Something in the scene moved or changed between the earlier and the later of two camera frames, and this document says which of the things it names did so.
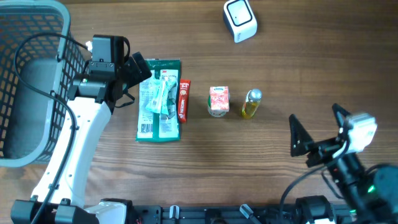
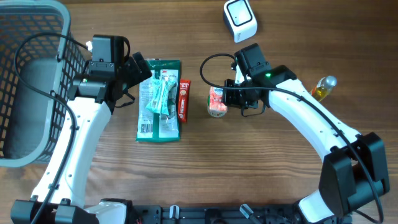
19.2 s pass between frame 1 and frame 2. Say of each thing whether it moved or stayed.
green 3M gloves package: stayed
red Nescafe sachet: stayed
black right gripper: moved
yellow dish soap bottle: moved
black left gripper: stayed
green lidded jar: stayed
